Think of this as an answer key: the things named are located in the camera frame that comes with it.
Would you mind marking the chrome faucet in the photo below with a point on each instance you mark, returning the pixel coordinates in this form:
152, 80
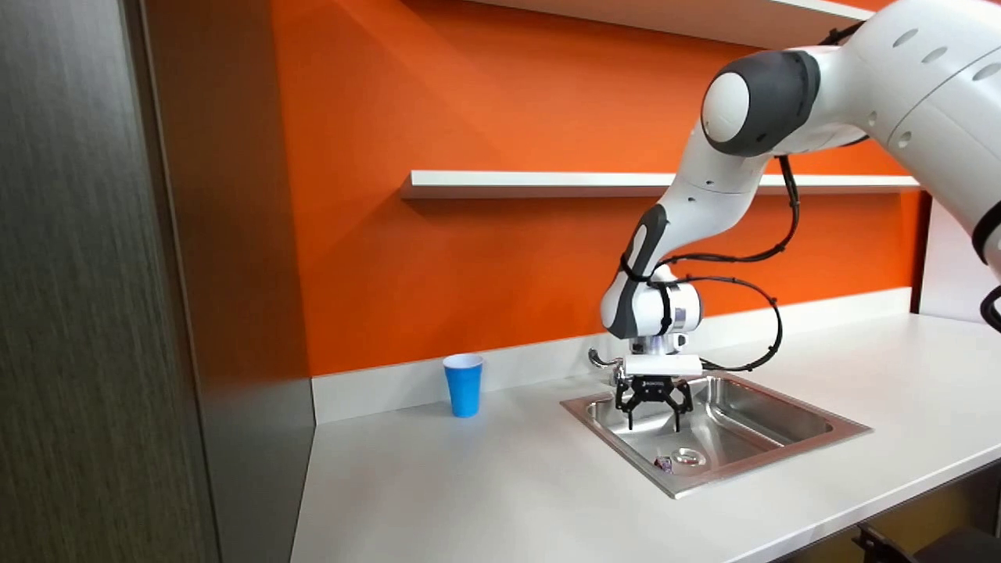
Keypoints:
609, 364

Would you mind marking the dark wood cabinet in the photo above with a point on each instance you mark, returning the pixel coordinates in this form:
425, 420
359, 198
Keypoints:
155, 399

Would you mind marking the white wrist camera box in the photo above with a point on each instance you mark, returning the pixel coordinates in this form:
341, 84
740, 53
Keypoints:
676, 364

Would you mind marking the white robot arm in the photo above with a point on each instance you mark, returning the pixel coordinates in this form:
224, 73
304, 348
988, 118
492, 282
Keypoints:
919, 80

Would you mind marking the upper white wall shelf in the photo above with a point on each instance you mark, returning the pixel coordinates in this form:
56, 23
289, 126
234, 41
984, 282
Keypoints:
749, 23

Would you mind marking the lower white wall shelf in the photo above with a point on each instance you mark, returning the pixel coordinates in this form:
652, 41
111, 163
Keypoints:
594, 187

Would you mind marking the dark chair under counter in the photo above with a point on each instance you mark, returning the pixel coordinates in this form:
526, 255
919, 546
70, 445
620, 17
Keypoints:
957, 546

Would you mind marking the white wall shelf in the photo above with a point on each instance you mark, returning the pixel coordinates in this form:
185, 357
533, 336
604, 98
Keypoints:
594, 187
749, 23

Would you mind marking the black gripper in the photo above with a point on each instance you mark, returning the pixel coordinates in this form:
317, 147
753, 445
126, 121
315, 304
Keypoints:
662, 390

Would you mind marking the blue plastic cup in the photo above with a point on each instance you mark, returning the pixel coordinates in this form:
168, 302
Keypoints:
465, 383

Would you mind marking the stainless steel sink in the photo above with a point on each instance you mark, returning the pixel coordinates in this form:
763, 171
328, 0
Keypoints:
732, 428

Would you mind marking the white appliance panel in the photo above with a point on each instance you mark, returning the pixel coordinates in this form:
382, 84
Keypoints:
954, 280

